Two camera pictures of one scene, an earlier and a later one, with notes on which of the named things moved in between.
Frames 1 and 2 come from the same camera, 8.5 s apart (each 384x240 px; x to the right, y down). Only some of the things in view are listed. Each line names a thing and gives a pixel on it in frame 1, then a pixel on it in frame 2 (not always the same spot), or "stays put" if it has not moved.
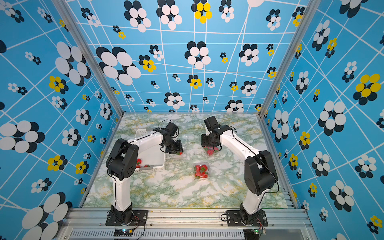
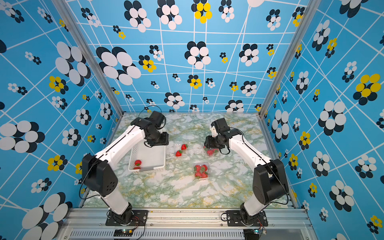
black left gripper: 179,149 to 165,140
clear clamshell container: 208,151 stays put
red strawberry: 204,168 stays put
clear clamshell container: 186,155 stays put
